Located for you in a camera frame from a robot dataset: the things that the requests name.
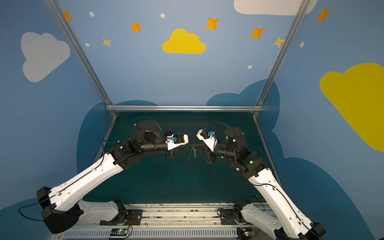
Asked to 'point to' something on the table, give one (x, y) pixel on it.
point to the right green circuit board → (245, 233)
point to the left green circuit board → (119, 232)
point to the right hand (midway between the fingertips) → (198, 143)
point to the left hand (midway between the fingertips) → (189, 140)
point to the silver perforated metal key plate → (193, 153)
